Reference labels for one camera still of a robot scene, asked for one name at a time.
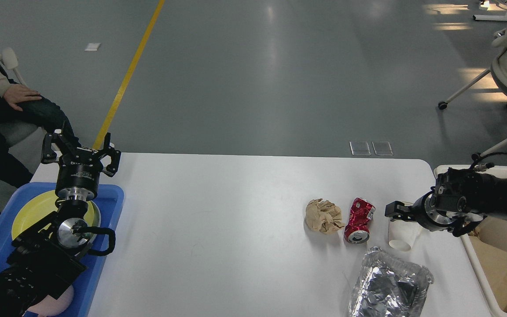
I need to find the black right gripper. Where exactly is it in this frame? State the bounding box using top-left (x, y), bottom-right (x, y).
top-left (385, 192), bottom-right (456, 232)

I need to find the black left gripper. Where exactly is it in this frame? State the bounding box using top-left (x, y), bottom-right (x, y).
top-left (41, 129), bottom-right (121, 201)

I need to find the white paper cup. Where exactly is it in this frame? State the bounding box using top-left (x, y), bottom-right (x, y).
top-left (388, 219), bottom-right (424, 251)

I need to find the crushed red can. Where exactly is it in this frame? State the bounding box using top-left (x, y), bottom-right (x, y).
top-left (344, 197), bottom-right (375, 243)

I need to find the brown paper ball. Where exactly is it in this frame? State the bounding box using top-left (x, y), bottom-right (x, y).
top-left (305, 198), bottom-right (346, 235)

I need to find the silver foil bag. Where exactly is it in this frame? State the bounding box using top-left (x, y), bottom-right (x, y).
top-left (347, 247), bottom-right (434, 317)

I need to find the yellow plastic plate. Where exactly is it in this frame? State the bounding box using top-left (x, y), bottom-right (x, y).
top-left (11, 189), bottom-right (96, 241)

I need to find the pink mug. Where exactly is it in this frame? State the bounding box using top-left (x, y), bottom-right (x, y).
top-left (27, 285), bottom-right (75, 317)

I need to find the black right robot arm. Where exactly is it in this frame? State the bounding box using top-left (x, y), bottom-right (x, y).
top-left (385, 155), bottom-right (507, 237)

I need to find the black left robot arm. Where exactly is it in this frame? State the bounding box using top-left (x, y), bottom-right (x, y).
top-left (0, 129), bottom-right (121, 317)

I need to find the bystander hand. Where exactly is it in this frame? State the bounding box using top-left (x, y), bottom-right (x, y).
top-left (2, 84), bottom-right (42, 112)

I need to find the right floor outlet plate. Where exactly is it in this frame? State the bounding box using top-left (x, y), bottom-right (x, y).
top-left (372, 142), bottom-right (394, 156)

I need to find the floor outlet plate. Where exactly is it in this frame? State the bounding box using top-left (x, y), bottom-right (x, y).
top-left (372, 142), bottom-right (394, 156)
top-left (349, 141), bottom-right (371, 156)

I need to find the left floor outlet plate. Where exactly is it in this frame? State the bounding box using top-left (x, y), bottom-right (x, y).
top-left (349, 141), bottom-right (371, 156)

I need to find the white plastic bin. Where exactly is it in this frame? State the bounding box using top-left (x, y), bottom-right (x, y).
top-left (433, 164), bottom-right (507, 315)

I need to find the white desk base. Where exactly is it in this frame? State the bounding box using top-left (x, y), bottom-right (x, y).
top-left (472, 0), bottom-right (507, 22)

